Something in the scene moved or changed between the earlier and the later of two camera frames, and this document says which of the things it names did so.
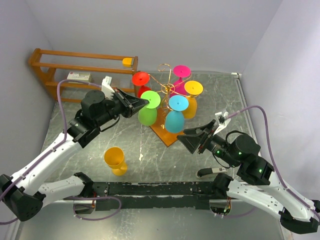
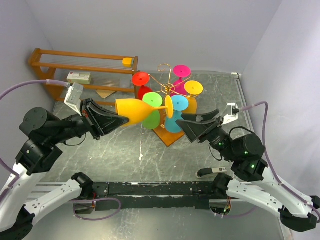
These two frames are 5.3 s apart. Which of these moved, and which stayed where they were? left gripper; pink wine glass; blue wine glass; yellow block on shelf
Moved: left gripper
Stayed: blue wine glass; pink wine glass; yellow block on shelf
